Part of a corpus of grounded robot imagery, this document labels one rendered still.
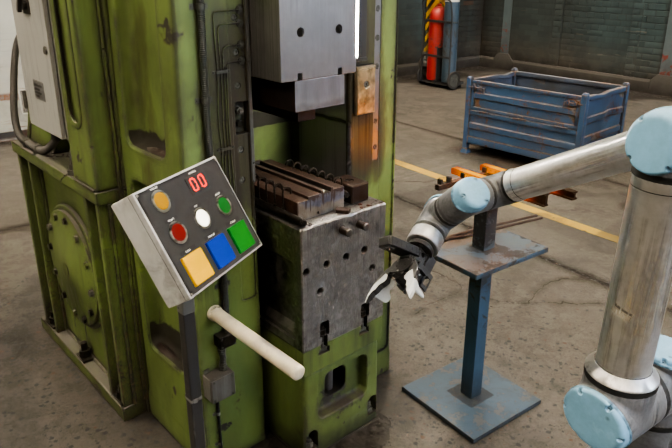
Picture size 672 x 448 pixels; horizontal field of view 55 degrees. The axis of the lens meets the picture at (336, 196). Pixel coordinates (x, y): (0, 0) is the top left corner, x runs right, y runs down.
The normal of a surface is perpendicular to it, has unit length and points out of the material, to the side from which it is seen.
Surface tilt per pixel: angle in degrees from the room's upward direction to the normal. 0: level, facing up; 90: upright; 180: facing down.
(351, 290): 90
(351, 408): 89
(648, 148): 82
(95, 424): 0
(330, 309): 90
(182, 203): 60
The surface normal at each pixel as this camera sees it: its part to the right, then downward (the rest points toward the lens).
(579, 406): -0.81, 0.28
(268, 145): 0.66, 0.26
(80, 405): 0.00, -0.94
